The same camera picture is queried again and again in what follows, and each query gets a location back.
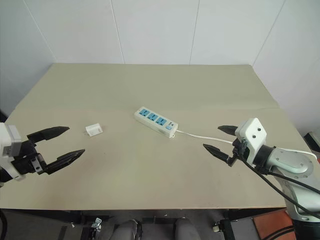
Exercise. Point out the table caster wheel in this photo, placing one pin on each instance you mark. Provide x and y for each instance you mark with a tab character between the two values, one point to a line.
216	227
96	223

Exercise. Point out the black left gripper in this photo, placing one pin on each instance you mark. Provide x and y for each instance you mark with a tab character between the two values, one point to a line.
27	163

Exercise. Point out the black table frame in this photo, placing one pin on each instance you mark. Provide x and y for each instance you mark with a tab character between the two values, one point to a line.
150	215

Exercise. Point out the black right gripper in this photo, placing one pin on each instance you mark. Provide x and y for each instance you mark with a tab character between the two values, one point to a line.
240	148

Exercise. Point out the white plug adapter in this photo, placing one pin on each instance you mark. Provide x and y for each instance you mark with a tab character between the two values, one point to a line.
93	130

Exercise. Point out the orange floor mat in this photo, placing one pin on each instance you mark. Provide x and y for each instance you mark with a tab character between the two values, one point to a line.
272	221

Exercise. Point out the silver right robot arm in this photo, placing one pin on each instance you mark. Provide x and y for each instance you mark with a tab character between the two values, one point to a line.
292	162

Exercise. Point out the grey rounded shape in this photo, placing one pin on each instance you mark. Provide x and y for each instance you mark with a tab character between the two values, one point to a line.
185	228
128	230

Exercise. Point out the white power strip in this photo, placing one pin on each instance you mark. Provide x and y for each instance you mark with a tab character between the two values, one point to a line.
156	121

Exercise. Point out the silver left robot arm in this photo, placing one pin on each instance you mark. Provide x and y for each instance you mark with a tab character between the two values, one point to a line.
2	178

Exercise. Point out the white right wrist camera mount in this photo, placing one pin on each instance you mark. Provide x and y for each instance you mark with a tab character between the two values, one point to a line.
252	135

